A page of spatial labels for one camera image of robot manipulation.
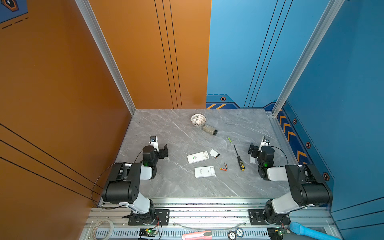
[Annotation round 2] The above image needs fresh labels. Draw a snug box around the black yellow handled screwdriver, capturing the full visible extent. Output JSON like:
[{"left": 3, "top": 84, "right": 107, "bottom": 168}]
[{"left": 234, "top": 145, "right": 246, "bottom": 171}]

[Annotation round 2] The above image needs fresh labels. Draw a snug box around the white battery cover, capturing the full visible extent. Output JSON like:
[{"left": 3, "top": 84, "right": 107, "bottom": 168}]
[{"left": 209, "top": 150, "right": 219, "bottom": 159}]

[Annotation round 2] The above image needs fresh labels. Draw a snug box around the white air conditioner remote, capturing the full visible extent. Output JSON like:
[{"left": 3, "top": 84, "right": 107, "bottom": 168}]
[{"left": 194, "top": 166, "right": 216, "bottom": 179}]

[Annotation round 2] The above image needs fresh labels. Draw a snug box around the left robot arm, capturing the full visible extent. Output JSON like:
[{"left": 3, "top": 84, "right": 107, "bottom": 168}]
[{"left": 102, "top": 145, "right": 169, "bottom": 226}]

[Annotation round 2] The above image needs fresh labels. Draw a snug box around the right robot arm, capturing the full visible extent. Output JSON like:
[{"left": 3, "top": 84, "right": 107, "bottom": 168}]
[{"left": 248, "top": 144, "right": 333, "bottom": 225}]

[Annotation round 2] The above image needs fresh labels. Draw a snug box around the white mesh basket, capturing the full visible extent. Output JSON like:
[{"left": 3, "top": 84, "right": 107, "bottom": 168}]
[{"left": 191, "top": 114, "right": 207, "bottom": 126}]

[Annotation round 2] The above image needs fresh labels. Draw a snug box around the beige black small bottle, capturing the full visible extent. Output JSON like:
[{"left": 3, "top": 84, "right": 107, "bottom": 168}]
[{"left": 203, "top": 125, "right": 218, "bottom": 136}]

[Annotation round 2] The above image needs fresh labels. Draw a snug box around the green circuit board left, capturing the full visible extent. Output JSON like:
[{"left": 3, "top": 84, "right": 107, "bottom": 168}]
[{"left": 139, "top": 229, "right": 159, "bottom": 240}]

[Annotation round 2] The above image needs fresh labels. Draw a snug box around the green circuit board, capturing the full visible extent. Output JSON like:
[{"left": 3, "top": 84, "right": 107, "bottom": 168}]
[
  {"left": 139, "top": 229, "right": 159, "bottom": 240},
  {"left": 267, "top": 228, "right": 284, "bottom": 240}
]

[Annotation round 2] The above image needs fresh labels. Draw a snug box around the green circuit board right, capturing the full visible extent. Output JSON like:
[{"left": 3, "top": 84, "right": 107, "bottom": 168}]
[{"left": 267, "top": 228, "right": 284, "bottom": 240}]

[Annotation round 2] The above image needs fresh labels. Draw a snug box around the tape roll clear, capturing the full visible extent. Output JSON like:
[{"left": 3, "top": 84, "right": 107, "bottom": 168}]
[{"left": 90, "top": 219, "right": 115, "bottom": 240}]

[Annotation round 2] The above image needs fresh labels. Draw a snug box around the blue foam tube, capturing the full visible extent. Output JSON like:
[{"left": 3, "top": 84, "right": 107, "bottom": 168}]
[{"left": 289, "top": 222, "right": 338, "bottom": 240}]

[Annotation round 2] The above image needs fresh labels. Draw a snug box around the pink utility knife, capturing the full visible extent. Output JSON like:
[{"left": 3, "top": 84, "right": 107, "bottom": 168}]
[{"left": 182, "top": 231, "right": 213, "bottom": 240}]

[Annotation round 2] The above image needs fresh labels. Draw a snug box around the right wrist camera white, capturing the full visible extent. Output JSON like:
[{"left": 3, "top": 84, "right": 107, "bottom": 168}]
[{"left": 259, "top": 136, "right": 270, "bottom": 151}]

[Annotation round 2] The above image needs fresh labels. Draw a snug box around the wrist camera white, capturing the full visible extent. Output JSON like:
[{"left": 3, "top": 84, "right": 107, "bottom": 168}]
[
  {"left": 150, "top": 136, "right": 159, "bottom": 151},
  {"left": 259, "top": 136, "right": 270, "bottom": 151}
]

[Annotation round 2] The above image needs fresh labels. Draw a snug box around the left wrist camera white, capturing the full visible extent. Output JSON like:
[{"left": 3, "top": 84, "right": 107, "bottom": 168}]
[{"left": 150, "top": 136, "right": 159, "bottom": 151}]

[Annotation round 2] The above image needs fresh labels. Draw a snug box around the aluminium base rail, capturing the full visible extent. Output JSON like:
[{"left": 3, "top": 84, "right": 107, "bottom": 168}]
[{"left": 78, "top": 196, "right": 343, "bottom": 240}]

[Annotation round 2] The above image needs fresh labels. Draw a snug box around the aluminium corner post left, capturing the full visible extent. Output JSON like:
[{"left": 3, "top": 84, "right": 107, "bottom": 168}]
[{"left": 75, "top": 0, "right": 136, "bottom": 116}]

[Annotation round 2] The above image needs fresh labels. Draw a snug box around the aluminium corner post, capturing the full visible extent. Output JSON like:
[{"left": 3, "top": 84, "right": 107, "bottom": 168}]
[
  {"left": 272, "top": 0, "right": 345, "bottom": 118},
  {"left": 75, "top": 0, "right": 136, "bottom": 116}
]

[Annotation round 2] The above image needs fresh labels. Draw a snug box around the aluminium corner post right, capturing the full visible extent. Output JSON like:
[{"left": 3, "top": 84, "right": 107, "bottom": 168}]
[{"left": 272, "top": 0, "right": 345, "bottom": 118}]

